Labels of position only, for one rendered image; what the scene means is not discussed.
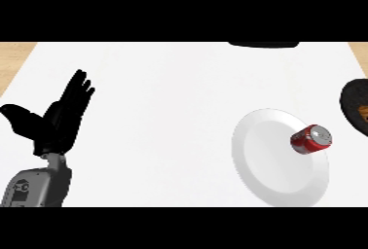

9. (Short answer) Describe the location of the black pan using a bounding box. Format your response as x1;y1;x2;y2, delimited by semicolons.
339;78;368;137

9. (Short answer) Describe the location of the red can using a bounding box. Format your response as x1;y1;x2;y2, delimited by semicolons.
290;124;336;156

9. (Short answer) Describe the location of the black object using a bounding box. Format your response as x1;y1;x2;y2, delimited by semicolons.
227;41;301;50

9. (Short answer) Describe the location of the white round plate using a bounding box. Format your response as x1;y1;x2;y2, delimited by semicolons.
231;108;332;207

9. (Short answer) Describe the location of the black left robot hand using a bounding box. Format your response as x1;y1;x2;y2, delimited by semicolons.
0;68;97;158

